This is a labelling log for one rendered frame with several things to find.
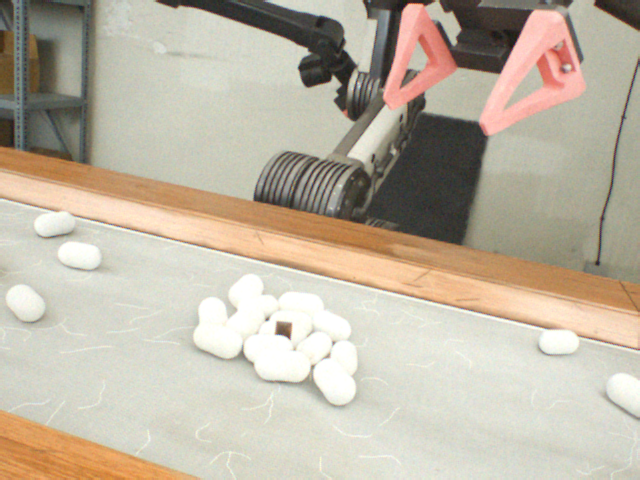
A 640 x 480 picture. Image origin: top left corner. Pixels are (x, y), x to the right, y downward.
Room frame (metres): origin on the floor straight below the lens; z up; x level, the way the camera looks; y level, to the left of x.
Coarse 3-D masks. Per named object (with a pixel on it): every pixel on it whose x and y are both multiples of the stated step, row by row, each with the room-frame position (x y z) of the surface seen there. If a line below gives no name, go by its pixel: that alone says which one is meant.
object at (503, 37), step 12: (444, 0) 0.48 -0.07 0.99; (456, 0) 0.47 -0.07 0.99; (468, 0) 0.46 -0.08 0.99; (480, 0) 0.45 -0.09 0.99; (552, 0) 0.41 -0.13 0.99; (564, 0) 0.45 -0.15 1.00; (456, 12) 0.49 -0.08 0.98; (468, 12) 0.48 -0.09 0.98; (468, 24) 0.49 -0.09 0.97; (480, 24) 0.48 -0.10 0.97; (492, 36) 0.46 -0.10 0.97; (504, 36) 0.45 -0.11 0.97; (516, 36) 0.46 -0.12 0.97
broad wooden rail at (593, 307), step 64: (0, 192) 0.58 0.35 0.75; (64, 192) 0.57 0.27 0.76; (128, 192) 0.59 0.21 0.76; (192, 192) 0.62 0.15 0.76; (256, 256) 0.51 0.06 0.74; (320, 256) 0.51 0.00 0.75; (384, 256) 0.51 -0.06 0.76; (448, 256) 0.54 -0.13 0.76; (512, 320) 0.46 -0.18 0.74; (576, 320) 0.46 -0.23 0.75
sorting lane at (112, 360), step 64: (0, 256) 0.43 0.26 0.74; (128, 256) 0.47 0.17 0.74; (192, 256) 0.50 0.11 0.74; (0, 320) 0.33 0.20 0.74; (64, 320) 0.35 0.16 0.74; (128, 320) 0.36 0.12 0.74; (192, 320) 0.37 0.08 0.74; (384, 320) 0.42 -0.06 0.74; (448, 320) 0.44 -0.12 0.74; (0, 384) 0.27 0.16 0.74; (64, 384) 0.27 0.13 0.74; (128, 384) 0.29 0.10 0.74; (192, 384) 0.30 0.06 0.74; (256, 384) 0.31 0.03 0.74; (384, 384) 0.33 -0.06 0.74; (448, 384) 0.34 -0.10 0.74; (512, 384) 0.35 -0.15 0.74; (576, 384) 0.37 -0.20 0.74; (128, 448) 0.23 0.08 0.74; (192, 448) 0.24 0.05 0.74; (256, 448) 0.25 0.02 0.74; (320, 448) 0.26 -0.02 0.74; (384, 448) 0.26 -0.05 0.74; (448, 448) 0.27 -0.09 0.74; (512, 448) 0.28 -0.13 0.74; (576, 448) 0.29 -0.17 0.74
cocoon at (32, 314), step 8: (16, 288) 0.34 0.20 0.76; (24, 288) 0.35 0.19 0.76; (8, 296) 0.34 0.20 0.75; (16, 296) 0.34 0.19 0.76; (24, 296) 0.34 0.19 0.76; (32, 296) 0.34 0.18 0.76; (40, 296) 0.34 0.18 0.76; (8, 304) 0.34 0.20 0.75; (16, 304) 0.33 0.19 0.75; (24, 304) 0.33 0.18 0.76; (32, 304) 0.33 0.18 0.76; (40, 304) 0.34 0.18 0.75; (16, 312) 0.33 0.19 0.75; (24, 312) 0.33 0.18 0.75; (32, 312) 0.33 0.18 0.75; (40, 312) 0.34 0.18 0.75; (24, 320) 0.33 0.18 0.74; (32, 320) 0.33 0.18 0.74
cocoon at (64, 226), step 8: (40, 216) 0.49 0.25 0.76; (48, 216) 0.49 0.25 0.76; (56, 216) 0.49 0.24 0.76; (64, 216) 0.50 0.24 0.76; (72, 216) 0.51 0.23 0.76; (40, 224) 0.48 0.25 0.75; (48, 224) 0.48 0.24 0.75; (56, 224) 0.49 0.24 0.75; (64, 224) 0.49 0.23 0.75; (72, 224) 0.50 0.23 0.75; (40, 232) 0.48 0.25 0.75; (48, 232) 0.48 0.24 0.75; (56, 232) 0.49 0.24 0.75; (64, 232) 0.50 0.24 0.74
